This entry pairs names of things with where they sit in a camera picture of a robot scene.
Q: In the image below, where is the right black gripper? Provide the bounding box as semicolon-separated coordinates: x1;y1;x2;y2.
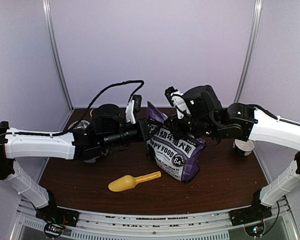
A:
164;113;220;142

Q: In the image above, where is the purple pet food bag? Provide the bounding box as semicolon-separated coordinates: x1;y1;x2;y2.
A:
146;102;206;183

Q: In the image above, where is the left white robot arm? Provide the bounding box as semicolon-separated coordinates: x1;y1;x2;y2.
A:
0;104;151;222

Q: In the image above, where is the grey double pet feeder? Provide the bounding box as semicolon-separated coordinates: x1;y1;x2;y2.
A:
68;120;111;163

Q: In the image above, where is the yellow plastic scoop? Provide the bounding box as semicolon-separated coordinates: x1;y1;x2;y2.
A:
108;171;162;192

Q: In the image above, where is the white and blue bowl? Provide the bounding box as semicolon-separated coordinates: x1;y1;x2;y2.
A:
232;139;255;157

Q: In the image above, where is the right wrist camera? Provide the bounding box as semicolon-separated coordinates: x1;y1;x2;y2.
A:
164;86;189;119

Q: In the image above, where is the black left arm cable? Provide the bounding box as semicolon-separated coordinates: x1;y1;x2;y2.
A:
49;79;145;137

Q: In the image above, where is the front aluminium rail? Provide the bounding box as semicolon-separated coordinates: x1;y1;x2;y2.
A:
16;197;295;240

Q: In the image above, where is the right aluminium frame post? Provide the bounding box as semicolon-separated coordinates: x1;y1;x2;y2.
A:
234;0;263;103

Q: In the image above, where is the aluminium frame post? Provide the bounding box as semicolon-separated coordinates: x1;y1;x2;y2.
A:
42;0;74;112
234;0;263;103

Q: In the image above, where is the left aluminium frame post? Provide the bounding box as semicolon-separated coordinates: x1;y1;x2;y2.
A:
42;0;74;112

